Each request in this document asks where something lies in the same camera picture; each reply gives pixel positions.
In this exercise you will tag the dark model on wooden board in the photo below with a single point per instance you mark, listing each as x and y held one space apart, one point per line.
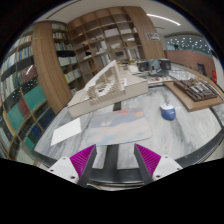
196 90

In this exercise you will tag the black box on table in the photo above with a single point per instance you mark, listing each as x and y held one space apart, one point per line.
143 66

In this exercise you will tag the pastel printed mouse pad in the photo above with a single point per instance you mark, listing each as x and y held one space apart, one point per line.
119 127

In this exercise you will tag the wooden bookshelf wall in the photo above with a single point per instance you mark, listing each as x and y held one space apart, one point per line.
123 33

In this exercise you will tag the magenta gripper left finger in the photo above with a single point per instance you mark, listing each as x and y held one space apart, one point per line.
83 162

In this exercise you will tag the bookshelf with books at left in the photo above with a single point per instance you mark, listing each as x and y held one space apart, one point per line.
38 77

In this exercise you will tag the white paper sheet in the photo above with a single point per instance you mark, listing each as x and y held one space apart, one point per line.
66 131

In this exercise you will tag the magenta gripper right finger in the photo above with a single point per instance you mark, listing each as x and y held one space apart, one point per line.
147 161

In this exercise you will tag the white architectural model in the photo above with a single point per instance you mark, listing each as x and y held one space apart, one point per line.
109 86

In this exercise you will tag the blue and white computer mouse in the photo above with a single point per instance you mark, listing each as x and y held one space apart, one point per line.
167 111

